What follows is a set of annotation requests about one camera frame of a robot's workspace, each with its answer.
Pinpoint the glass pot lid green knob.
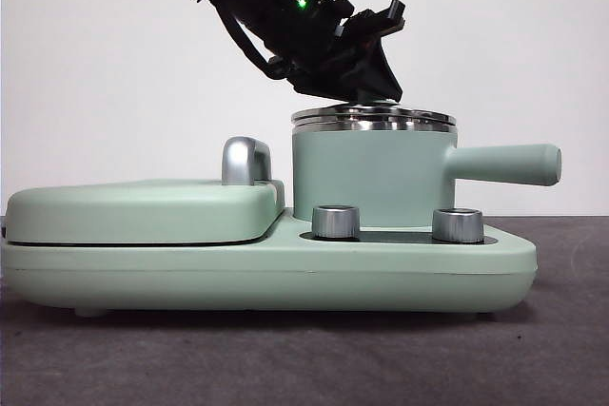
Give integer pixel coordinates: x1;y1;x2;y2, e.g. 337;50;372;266
290;91;459;135

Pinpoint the silver control knob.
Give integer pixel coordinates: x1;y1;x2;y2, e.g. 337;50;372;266
431;206;487;243
310;203;362;241

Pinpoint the pale green cooker base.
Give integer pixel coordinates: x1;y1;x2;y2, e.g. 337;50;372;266
0;208;540;319

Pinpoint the pale green griddle cover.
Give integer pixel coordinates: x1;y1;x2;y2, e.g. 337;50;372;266
7;178;287;246

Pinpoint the pale green pot with handle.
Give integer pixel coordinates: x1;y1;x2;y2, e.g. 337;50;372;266
290;124;564;233

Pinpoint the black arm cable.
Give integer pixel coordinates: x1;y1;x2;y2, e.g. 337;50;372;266
220;6;283;80

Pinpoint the silver griddle cover handle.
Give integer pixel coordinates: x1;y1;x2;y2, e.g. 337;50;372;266
221;136;275;187

